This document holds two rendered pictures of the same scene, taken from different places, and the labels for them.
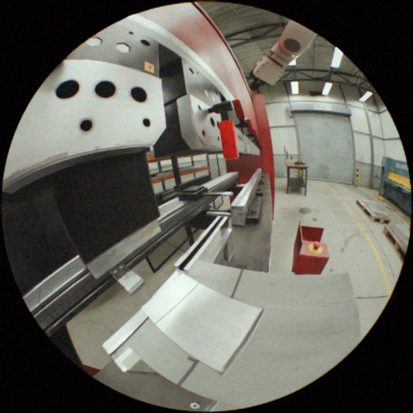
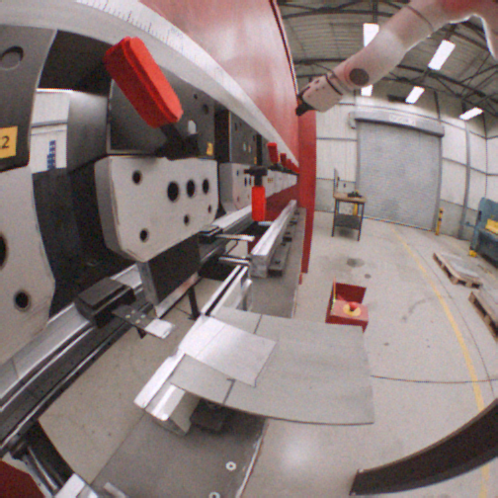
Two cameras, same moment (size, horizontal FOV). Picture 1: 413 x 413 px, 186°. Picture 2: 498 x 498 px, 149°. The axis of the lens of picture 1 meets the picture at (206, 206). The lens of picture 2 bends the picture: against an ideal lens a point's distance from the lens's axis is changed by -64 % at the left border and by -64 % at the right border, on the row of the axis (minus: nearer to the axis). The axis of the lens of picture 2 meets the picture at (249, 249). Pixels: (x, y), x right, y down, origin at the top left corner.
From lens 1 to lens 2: 16 cm
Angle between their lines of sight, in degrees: 12
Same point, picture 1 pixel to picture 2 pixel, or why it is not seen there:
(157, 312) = (194, 349)
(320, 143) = (389, 168)
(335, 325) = (342, 362)
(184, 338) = (221, 365)
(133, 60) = not seen: hidden behind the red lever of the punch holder
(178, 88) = (221, 151)
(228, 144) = (257, 208)
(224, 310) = (249, 342)
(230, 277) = (251, 320)
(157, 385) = (187, 450)
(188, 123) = (227, 192)
